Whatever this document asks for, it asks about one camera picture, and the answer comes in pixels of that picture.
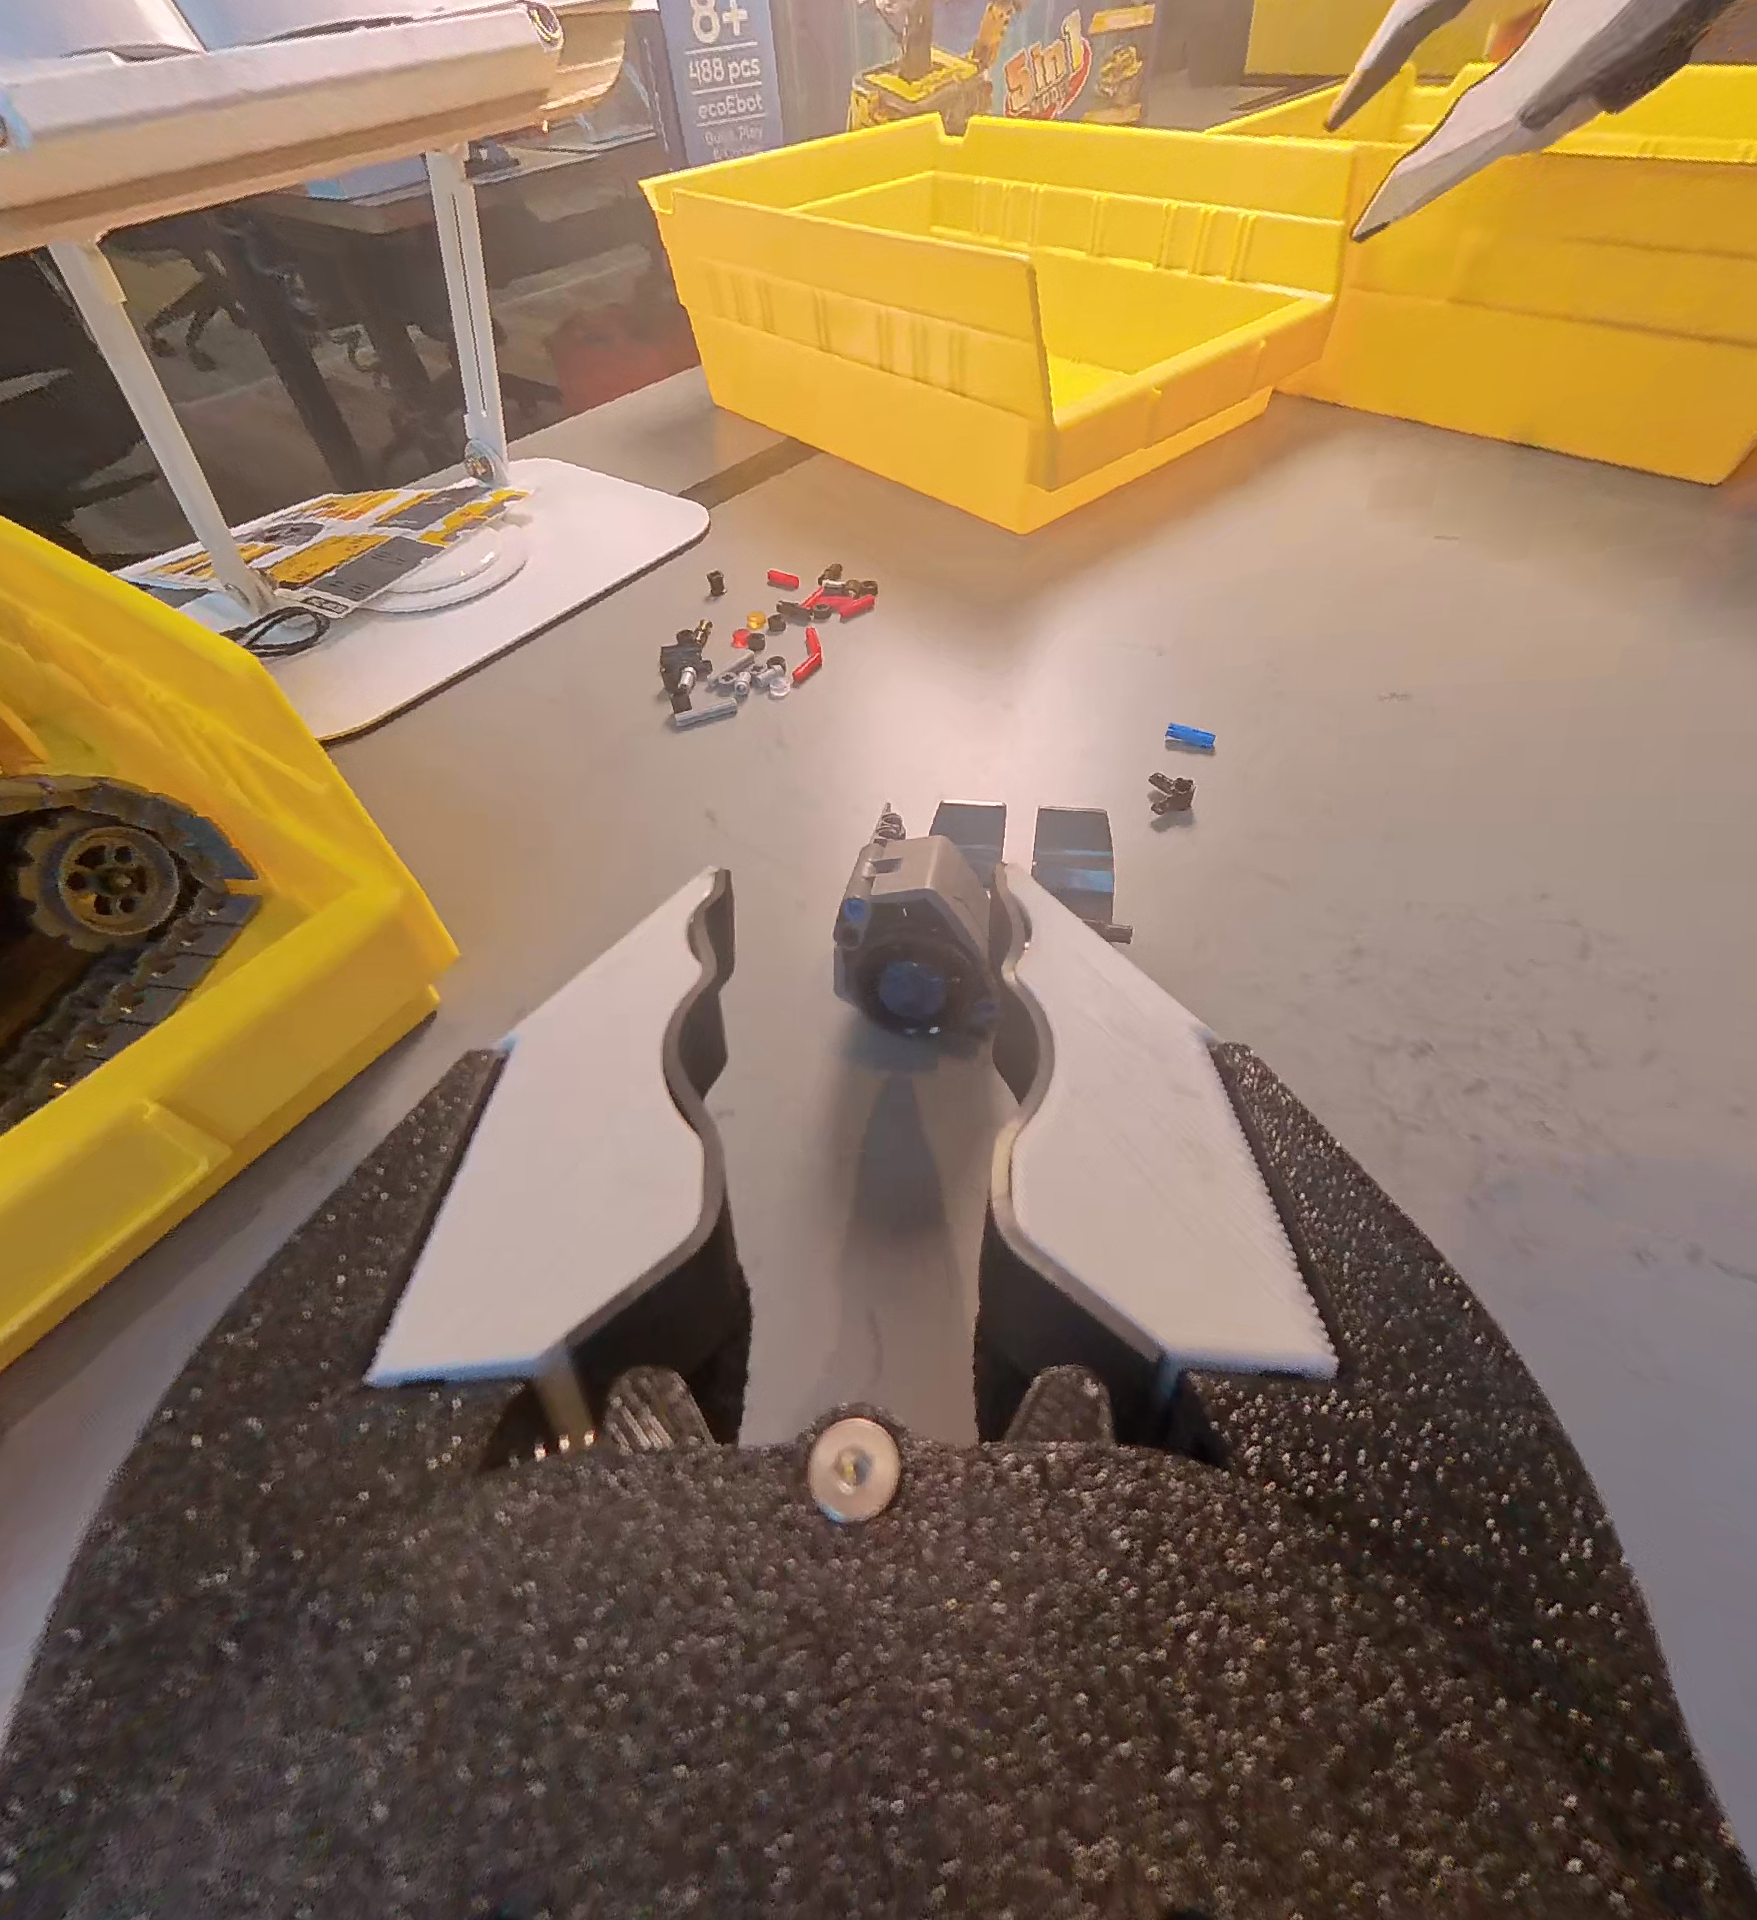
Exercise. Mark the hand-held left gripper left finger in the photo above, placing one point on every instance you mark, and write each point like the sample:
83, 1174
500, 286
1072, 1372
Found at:
550, 1183

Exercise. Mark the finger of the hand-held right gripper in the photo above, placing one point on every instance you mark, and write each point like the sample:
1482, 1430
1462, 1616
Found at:
1507, 121
1404, 45

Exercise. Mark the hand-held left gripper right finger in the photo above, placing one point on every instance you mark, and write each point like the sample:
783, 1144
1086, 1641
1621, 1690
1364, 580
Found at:
1163, 1199

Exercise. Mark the grey toy brick assembly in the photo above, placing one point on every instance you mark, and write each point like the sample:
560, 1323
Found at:
916, 898

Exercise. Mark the small black axle connector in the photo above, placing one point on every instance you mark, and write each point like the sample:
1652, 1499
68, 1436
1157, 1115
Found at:
1173, 791

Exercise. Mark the short blue connector pin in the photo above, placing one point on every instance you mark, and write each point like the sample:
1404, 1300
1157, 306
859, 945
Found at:
1191, 736

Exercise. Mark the yellow plastic bin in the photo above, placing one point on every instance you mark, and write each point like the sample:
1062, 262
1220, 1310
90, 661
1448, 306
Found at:
1298, 28
880, 389
1566, 389
309, 840

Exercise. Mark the grey desk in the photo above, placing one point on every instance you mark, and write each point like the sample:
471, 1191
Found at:
1418, 751

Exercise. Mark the white desk stand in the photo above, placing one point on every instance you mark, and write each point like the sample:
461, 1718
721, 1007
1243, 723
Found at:
577, 539

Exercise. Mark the yellow tracked toy vehicle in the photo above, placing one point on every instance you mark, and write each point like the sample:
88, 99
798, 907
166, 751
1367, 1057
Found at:
97, 885

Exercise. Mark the pile of small brick parts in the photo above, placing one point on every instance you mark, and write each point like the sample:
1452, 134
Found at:
815, 650

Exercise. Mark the yellow grey instruction booklet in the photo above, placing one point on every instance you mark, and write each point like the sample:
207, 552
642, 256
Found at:
356, 563

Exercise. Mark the blue-grey toy box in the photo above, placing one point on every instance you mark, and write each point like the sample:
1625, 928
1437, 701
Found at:
721, 74

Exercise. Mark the red container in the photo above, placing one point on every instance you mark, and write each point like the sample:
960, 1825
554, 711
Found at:
617, 360

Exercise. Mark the open instruction manual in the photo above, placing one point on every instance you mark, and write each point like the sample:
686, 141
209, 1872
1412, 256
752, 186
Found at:
97, 28

